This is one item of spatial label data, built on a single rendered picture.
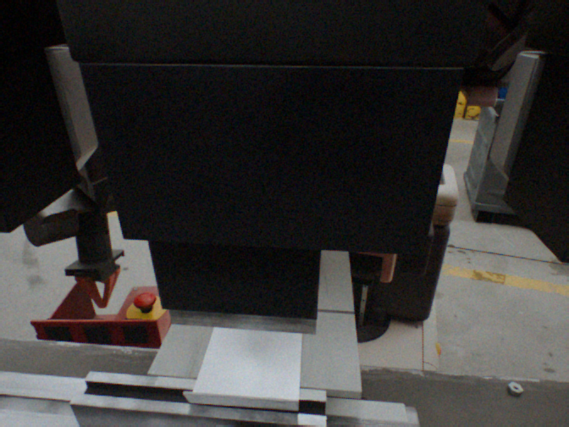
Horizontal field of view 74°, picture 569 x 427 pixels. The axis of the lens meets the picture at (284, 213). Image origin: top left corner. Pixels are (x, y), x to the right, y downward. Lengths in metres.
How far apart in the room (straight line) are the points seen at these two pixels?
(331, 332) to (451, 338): 1.53
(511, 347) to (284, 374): 1.67
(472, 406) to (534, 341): 1.53
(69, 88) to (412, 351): 1.27
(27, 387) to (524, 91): 0.44
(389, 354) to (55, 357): 1.02
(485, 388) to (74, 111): 0.50
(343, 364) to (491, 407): 0.23
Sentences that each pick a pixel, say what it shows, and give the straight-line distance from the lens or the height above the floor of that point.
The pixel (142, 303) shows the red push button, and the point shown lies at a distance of 0.73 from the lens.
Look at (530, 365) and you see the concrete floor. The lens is 1.92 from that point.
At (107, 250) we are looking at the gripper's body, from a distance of 0.75.
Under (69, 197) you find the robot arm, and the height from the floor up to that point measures 1.00.
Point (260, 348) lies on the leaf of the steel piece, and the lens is 0.36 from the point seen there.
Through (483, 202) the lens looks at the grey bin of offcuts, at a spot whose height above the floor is 0.15.
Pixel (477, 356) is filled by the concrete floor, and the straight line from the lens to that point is 1.85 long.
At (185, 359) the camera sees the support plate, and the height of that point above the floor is 1.00.
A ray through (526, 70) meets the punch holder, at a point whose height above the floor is 1.24.
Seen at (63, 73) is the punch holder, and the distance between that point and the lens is 0.26.
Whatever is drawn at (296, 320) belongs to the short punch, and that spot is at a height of 1.09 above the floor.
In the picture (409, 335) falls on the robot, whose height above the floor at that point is 0.28.
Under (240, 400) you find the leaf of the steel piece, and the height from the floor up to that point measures 1.02.
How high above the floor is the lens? 1.27
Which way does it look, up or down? 29 degrees down
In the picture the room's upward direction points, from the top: straight up
